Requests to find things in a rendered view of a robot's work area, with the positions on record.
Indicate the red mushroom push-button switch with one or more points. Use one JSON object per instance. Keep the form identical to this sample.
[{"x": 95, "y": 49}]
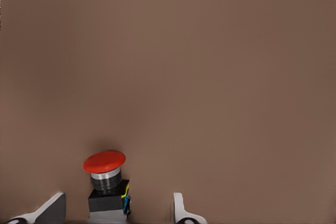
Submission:
[{"x": 105, "y": 179}]

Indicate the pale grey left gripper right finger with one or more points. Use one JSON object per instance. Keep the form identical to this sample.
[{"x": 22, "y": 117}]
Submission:
[{"x": 179, "y": 207}]

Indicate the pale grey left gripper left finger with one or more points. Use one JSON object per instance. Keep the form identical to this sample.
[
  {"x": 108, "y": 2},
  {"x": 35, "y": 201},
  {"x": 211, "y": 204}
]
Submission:
[{"x": 50, "y": 209}]

